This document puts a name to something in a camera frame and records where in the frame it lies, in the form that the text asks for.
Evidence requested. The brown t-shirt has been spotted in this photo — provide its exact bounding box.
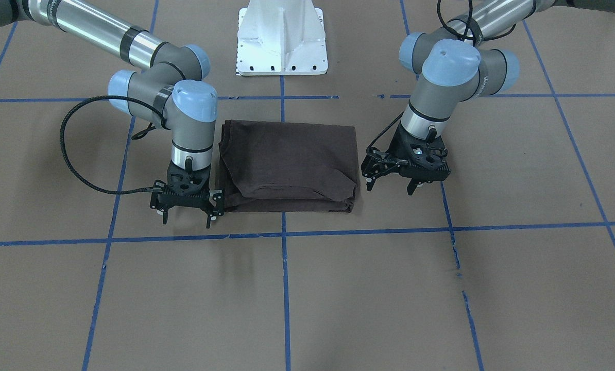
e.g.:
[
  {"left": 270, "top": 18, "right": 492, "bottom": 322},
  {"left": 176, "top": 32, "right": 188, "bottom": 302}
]
[{"left": 216, "top": 120, "right": 360, "bottom": 213}]

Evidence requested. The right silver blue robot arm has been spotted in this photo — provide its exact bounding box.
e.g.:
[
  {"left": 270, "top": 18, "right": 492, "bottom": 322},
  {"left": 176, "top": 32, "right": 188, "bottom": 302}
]
[{"left": 0, "top": 1, "right": 225, "bottom": 227}]

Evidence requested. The white pedestal column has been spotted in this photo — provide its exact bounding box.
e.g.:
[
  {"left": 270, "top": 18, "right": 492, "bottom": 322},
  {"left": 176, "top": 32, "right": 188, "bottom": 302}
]
[{"left": 235, "top": 1, "right": 329, "bottom": 77}]

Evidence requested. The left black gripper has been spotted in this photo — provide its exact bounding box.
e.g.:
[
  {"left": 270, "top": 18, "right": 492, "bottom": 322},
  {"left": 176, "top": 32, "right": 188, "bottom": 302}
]
[{"left": 360, "top": 125, "right": 451, "bottom": 196}]

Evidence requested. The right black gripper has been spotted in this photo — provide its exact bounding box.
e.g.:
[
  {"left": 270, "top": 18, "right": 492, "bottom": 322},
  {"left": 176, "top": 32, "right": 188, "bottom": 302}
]
[{"left": 150, "top": 162, "right": 225, "bottom": 229}]

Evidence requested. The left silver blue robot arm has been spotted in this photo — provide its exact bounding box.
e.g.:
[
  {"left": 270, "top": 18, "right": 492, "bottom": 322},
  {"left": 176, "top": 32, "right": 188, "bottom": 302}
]
[{"left": 360, "top": 1, "right": 615, "bottom": 195}]

